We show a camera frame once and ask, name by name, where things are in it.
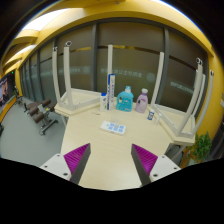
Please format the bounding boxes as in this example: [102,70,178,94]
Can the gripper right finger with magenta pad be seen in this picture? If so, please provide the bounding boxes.
[131,144,180,186]

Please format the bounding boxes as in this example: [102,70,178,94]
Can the blue detergent bottle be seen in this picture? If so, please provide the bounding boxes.
[116,86,134,112]

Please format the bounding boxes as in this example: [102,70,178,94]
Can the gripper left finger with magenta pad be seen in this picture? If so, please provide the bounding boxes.
[40,144,91,184]

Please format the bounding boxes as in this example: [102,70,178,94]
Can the wall display screen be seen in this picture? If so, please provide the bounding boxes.
[0,73,15,112]

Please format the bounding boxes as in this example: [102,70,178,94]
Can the upturned white table right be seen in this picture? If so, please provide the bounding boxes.
[150,52,214,145]

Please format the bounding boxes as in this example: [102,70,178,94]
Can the green potted plant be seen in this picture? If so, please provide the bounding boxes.
[187,133,212,163]

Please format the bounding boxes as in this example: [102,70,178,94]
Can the small clear bottle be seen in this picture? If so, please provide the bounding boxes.
[155,113,162,125]

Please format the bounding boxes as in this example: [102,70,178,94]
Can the upturned white table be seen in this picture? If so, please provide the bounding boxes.
[150,52,214,145]
[51,40,114,117]

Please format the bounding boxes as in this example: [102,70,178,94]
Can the upturned white table left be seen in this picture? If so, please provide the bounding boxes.
[51,40,114,117]

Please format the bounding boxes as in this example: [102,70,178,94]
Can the white blue carton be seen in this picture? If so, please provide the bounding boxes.
[100,92,107,112]

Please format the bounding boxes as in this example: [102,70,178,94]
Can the brown gym bench equipment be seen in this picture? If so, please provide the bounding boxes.
[25,99,57,136]

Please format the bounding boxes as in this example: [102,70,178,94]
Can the tall blue white box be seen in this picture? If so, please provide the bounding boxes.
[107,74,115,110]

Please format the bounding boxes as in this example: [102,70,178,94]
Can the purple detergent bottle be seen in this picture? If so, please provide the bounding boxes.
[136,88,148,113]

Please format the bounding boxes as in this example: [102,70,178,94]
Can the small blue white can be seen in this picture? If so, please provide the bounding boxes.
[147,111,154,120]

